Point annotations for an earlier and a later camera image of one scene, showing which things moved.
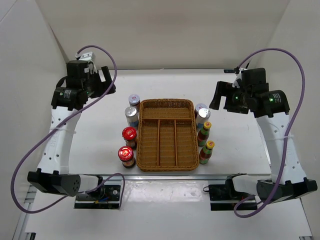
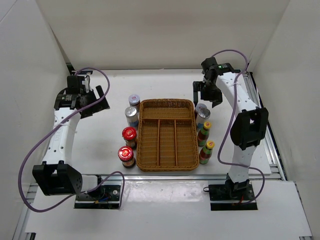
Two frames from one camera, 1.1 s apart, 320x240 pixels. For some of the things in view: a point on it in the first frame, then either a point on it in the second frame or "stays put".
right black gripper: x=226 y=89 to x=216 y=98
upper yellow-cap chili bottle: x=203 y=134 stays put
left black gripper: x=102 y=87 to x=100 y=105
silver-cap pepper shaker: x=202 y=117 stays put
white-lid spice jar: x=200 y=106 stays put
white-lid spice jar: x=134 y=100 stays put
